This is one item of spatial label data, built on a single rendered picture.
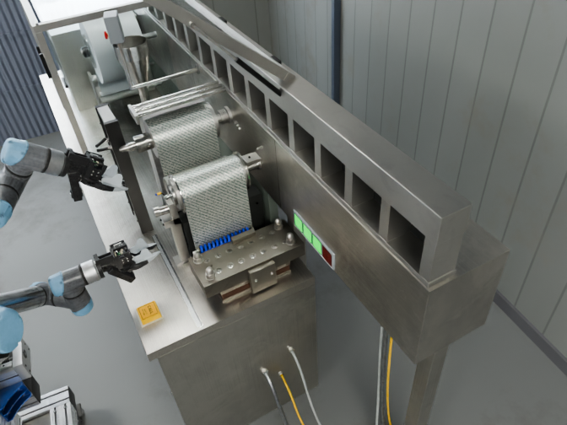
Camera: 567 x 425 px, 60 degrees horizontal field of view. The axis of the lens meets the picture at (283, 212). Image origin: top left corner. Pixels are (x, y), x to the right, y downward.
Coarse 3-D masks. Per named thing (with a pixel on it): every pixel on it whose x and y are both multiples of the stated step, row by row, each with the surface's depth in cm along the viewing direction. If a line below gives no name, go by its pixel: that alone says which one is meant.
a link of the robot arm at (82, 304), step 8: (80, 296) 167; (88, 296) 171; (56, 304) 171; (64, 304) 170; (72, 304) 168; (80, 304) 169; (88, 304) 171; (72, 312) 172; (80, 312) 171; (88, 312) 173
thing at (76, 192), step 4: (76, 172) 148; (68, 176) 147; (72, 176) 148; (76, 176) 149; (68, 180) 152; (72, 180) 149; (76, 180) 149; (72, 184) 149; (76, 184) 150; (72, 188) 150; (76, 188) 151; (80, 188) 154; (72, 192) 152; (76, 192) 152; (80, 192) 152; (72, 196) 153; (76, 196) 153; (80, 196) 153; (76, 200) 153; (80, 200) 154
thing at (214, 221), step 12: (216, 204) 178; (228, 204) 180; (240, 204) 183; (192, 216) 175; (204, 216) 178; (216, 216) 181; (228, 216) 184; (240, 216) 187; (192, 228) 178; (204, 228) 181; (216, 228) 184; (228, 228) 187; (240, 228) 190; (204, 240) 185
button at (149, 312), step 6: (144, 306) 179; (150, 306) 179; (156, 306) 179; (138, 312) 177; (144, 312) 177; (150, 312) 177; (156, 312) 177; (144, 318) 175; (150, 318) 175; (156, 318) 177; (144, 324) 175
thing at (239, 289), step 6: (288, 264) 187; (276, 270) 185; (282, 270) 187; (288, 270) 189; (246, 282) 181; (234, 288) 180; (240, 288) 182; (246, 288) 183; (222, 294) 178; (228, 294) 180; (234, 294) 182; (222, 300) 181
